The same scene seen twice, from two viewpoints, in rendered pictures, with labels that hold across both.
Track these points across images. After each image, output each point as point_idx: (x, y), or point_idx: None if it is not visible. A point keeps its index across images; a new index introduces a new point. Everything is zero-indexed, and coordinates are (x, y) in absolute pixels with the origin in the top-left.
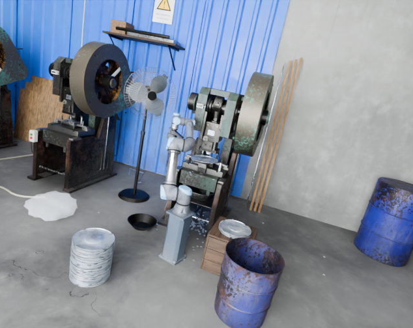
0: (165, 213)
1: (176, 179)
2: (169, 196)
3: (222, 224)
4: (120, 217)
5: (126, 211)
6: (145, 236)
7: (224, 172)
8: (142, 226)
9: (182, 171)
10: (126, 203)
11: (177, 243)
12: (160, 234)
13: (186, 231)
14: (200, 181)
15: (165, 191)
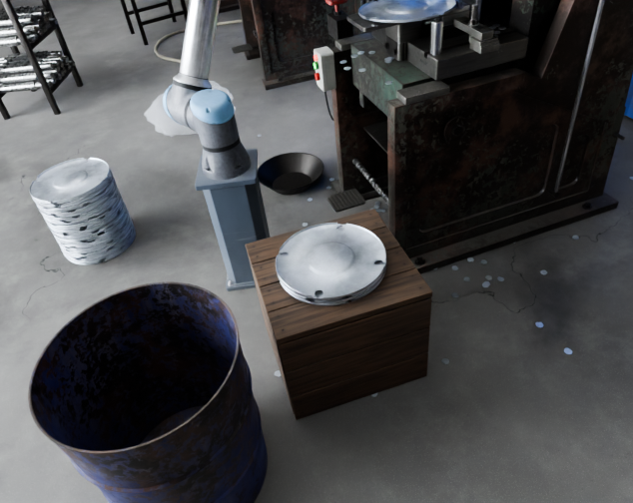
0: (337, 165)
1: (329, 75)
2: (174, 116)
3: (315, 233)
4: (283, 153)
5: (308, 145)
6: (268, 208)
7: (463, 61)
8: (293, 185)
9: (352, 50)
10: (333, 126)
11: (221, 243)
12: (302, 214)
13: (240, 221)
14: (378, 86)
15: (167, 102)
